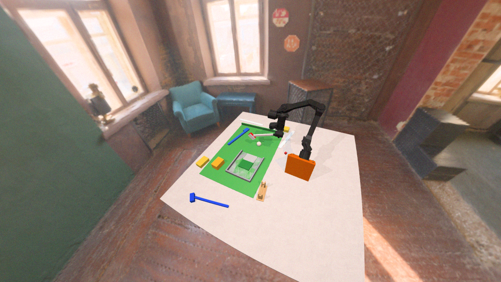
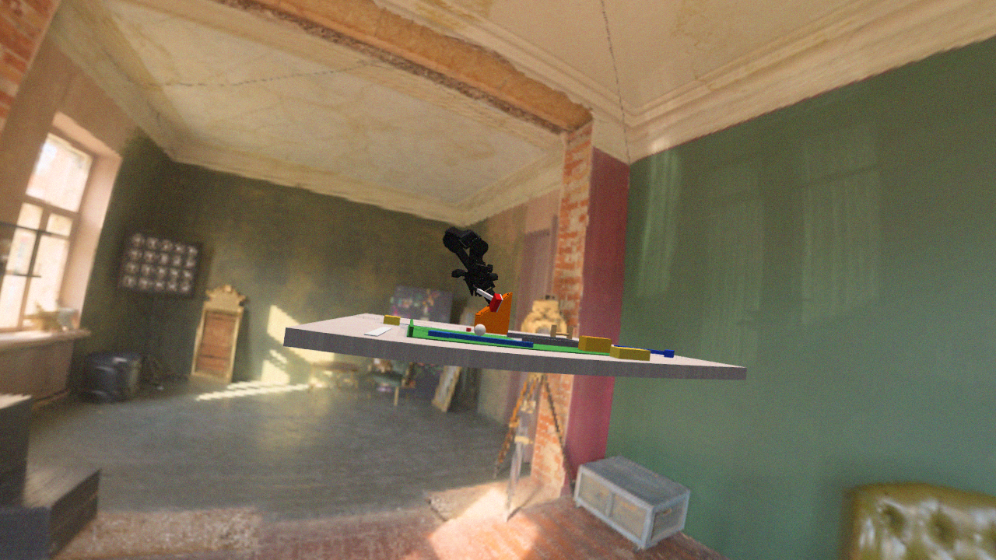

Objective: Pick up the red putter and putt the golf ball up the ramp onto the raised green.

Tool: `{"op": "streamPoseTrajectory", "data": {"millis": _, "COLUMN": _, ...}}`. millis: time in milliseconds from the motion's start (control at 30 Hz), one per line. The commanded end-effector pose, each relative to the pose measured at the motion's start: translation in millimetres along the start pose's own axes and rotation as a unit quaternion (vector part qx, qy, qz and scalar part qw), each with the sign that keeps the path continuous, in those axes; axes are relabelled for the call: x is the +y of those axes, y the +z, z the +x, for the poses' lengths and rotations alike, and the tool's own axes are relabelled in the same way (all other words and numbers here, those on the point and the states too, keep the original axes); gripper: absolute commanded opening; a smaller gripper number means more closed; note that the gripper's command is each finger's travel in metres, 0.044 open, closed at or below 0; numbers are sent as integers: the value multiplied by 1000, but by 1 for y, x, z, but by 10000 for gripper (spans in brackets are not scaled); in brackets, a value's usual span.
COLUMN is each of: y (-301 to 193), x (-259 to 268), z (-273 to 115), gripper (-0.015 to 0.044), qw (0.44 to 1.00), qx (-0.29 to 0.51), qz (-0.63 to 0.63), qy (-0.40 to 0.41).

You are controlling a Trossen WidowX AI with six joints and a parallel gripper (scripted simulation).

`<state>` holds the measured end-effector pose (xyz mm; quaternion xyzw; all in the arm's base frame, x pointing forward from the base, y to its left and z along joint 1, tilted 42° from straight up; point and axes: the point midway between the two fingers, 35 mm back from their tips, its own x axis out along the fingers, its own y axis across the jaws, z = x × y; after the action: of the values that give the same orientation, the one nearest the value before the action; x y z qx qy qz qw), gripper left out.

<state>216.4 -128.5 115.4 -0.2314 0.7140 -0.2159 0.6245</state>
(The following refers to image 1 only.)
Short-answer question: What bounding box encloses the blue putter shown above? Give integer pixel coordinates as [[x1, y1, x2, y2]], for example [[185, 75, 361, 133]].
[[190, 193, 229, 208], [228, 128, 250, 145]]

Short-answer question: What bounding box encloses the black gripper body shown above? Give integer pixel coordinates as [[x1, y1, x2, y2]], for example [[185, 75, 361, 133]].
[[275, 121, 285, 137]]

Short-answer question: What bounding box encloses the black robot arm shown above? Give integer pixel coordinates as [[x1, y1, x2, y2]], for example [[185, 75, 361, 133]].
[[268, 99, 326, 161]]

